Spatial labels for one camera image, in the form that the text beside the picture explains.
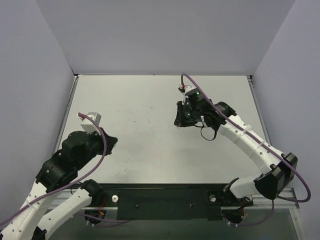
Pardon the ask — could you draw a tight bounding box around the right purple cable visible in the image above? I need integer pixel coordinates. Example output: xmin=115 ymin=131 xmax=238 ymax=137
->
xmin=180 ymin=72 xmax=312 ymax=226

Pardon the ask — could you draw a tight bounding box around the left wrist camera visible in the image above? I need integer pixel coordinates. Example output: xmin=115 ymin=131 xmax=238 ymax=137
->
xmin=78 ymin=112 xmax=102 ymax=134

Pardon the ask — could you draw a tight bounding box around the purple cable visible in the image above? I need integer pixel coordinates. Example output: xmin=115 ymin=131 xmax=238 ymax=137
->
xmin=0 ymin=111 xmax=133 ymax=228
xmin=180 ymin=72 xmax=312 ymax=226

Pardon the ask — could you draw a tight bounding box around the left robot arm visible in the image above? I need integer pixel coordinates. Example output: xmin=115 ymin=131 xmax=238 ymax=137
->
xmin=0 ymin=131 xmax=118 ymax=240

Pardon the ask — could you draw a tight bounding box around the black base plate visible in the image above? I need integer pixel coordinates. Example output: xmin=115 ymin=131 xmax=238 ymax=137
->
xmin=89 ymin=183 xmax=239 ymax=221

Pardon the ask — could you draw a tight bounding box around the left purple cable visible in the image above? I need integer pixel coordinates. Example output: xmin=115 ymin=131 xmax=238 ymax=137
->
xmin=0 ymin=111 xmax=133 ymax=228

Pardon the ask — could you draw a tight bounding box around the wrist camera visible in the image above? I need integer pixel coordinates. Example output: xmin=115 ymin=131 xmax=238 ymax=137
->
xmin=78 ymin=112 xmax=102 ymax=134
xmin=178 ymin=83 xmax=194 ymax=105

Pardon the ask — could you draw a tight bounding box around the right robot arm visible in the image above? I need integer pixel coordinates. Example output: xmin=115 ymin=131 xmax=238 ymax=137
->
xmin=174 ymin=90 xmax=298 ymax=205

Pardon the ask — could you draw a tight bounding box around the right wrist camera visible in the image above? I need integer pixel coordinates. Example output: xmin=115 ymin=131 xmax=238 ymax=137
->
xmin=178 ymin=83 xmax=194 ymax=105

